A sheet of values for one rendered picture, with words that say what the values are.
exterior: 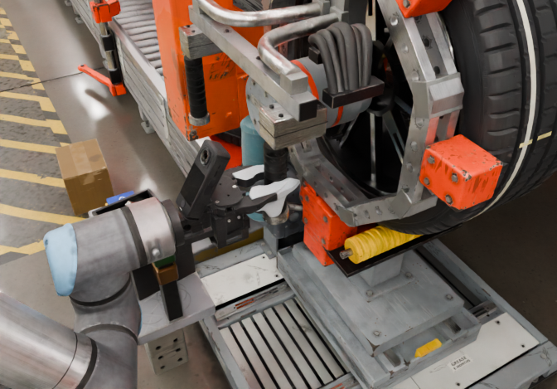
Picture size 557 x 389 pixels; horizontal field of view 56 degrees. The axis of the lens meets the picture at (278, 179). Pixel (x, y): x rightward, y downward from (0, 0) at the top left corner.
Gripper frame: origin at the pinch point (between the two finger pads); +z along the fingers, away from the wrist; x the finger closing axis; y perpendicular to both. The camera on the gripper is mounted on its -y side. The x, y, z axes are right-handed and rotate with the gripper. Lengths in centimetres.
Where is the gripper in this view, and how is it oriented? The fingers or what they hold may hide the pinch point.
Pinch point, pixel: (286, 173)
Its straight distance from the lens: 82.8
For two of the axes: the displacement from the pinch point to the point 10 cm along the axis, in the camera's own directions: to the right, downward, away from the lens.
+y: 0.0, 7.8, 6.2
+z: 8.8, -3.0, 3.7
